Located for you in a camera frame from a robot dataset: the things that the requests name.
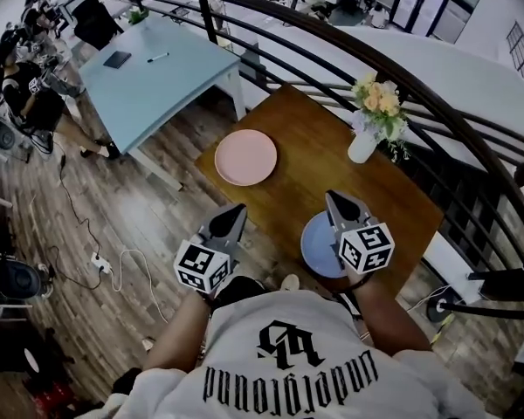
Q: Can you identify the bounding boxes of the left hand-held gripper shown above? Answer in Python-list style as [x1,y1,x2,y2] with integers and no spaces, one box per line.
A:
[173,203,249,295]

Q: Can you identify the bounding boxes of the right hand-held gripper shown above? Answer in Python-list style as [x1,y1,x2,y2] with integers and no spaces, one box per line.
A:
[325,190,396,276]

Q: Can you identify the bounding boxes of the pink big plate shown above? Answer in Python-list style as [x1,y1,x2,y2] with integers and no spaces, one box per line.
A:
[213,129,279,187]

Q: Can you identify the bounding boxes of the person's right forearm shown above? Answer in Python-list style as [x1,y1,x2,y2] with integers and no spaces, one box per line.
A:
[344,271,433,360]

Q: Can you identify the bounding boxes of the person's left forearm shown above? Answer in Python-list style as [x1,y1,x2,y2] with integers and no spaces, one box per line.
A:
[141,288,213,373]

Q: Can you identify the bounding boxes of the person's black shorts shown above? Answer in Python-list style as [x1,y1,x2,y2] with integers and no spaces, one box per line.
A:
[213,275,267,309]

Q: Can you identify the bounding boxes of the brown wooden table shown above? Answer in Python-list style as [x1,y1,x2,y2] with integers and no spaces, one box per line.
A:
[194,83,445,303]

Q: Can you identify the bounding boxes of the white printed t-shirt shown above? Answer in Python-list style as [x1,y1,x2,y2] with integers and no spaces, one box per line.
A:
[76,288,486,419]

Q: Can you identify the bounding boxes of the white vase with flowers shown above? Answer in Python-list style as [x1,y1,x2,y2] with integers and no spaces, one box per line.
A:
[350,72,414,163]

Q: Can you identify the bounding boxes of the white power strip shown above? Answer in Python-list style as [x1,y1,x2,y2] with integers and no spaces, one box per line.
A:
[90,253,114,274]

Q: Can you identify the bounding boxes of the black coat rack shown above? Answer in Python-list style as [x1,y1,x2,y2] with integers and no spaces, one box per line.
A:
[425,288,524,325]

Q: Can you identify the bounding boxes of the light blue table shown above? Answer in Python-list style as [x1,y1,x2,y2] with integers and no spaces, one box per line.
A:
[77,13,248,191]

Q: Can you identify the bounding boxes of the black phone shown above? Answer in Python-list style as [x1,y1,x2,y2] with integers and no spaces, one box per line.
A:
[102,51,132,70]

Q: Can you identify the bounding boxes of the black curved railing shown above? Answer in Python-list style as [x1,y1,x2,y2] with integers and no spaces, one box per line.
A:
[98,0,524,303]

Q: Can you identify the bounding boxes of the glass double door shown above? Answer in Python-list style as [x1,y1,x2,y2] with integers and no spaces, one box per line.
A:
[390,0,449,32]

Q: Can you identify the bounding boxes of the small potted plant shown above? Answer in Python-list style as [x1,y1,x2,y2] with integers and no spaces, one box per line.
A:
[126,7,150,26]

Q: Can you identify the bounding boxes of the black office chair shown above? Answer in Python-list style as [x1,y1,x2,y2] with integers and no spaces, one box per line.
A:
[72,0,124,52]

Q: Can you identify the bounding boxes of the group of standing people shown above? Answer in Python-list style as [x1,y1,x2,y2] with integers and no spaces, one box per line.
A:
[0,0,62,47]

